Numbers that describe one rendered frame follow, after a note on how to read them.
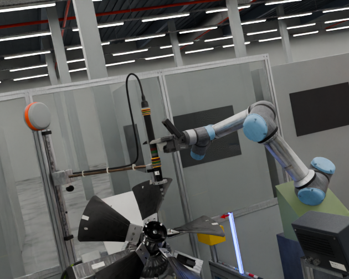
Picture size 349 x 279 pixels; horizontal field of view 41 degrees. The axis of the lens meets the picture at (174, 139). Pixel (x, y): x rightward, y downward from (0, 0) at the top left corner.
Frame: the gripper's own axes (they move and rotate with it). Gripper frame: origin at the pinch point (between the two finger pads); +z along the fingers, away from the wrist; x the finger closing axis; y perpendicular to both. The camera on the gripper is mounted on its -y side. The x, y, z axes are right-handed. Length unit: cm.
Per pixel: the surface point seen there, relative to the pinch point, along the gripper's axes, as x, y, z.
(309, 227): -67, 41, -33
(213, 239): 23, 63, -36
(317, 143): 258, 59, -322
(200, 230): -4, 47, -16
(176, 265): -12, 58, 2
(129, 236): 5.8, 42.8, 16.3
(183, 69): 73, -39, -63
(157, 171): 0.0, 14.7, -1.8
